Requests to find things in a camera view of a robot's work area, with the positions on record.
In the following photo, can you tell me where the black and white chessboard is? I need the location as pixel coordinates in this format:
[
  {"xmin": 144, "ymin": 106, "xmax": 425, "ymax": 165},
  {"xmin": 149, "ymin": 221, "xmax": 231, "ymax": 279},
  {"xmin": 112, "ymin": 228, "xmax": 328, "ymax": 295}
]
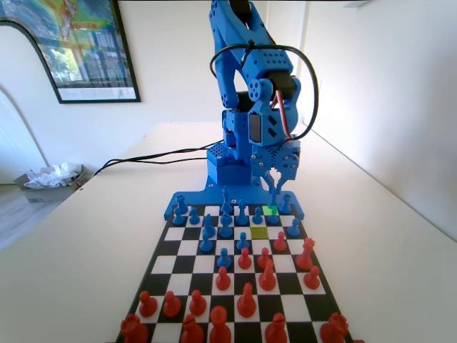
[{"xmin": 114, "ymin": 204, "xmax": 354, "ymax": 343}]

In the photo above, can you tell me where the red chess rook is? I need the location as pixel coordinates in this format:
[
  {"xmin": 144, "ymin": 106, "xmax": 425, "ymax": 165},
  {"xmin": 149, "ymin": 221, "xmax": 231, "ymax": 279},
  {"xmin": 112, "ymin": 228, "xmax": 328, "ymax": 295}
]
[
  {"xmin": 120, "ymin": 313, "xmax": 149, "ymax": 343},
  {"xmin": 319, "ymin": 312, "xmax": 349, "ymax": 343}
]

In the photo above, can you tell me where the black framed poster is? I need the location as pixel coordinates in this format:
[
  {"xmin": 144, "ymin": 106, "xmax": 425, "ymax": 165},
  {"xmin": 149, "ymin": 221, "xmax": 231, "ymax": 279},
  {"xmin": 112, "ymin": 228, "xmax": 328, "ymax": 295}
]
[{"xmin": 0, "ymin": 0, "xmax": 142, "ymax": 104}]

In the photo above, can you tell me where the crumpled clear plastic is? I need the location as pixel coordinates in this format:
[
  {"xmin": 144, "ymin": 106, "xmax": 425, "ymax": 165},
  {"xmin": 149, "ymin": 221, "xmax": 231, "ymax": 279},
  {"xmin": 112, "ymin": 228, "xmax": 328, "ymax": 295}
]
[{"xmin": 24, "ymin": 162, "xmax": 81, "ymax": 189}]

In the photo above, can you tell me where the cardboard box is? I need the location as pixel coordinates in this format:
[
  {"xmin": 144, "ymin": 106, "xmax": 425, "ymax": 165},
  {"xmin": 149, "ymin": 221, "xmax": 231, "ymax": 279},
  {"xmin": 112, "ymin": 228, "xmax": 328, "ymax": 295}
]
[{"xmin": 13, "ymin": 163, "xmax": 90, "ymax": 204}]

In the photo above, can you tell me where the white arched panel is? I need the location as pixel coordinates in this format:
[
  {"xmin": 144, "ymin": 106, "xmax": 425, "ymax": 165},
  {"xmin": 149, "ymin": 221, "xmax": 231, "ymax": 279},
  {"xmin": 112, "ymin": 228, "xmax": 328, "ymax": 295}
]
[{"xmin": 0, "ymin": 20, "xmax": 61, "ymax": 187}]

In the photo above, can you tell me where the red white servo wire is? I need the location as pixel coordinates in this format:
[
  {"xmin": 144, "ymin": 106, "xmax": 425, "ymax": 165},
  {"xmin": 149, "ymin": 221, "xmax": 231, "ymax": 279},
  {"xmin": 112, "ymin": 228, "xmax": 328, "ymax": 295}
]
[{"xmin": 271, "ymin": 89, "xmax": 297, "ymax": 142}]

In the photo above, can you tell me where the black camera cable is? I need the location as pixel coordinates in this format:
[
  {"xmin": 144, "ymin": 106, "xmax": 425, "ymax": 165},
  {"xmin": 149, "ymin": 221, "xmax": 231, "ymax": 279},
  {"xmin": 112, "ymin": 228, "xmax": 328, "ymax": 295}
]
[{"xmin": 209, "ymin": 41, "xmax": 320, "ymax": 141}]

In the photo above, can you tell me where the black power cable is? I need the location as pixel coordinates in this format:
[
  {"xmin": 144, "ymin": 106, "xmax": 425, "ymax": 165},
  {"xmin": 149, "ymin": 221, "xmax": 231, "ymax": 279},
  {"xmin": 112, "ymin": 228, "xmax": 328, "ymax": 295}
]
[
  {"xmin": 91, "ymin": 141, "xmax": 224, "ymax": 178},
  {"xmin": 106, "ymin": 155, "xmax": 210, "ymax": 166}
]

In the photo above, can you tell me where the blue base plate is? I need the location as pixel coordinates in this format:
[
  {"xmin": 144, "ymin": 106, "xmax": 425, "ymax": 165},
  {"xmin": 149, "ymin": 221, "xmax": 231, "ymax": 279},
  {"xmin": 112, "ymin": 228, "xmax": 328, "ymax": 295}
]
[{"xmin": 163, "ymin": 174, "xmax": 306, "ymax": 221}]

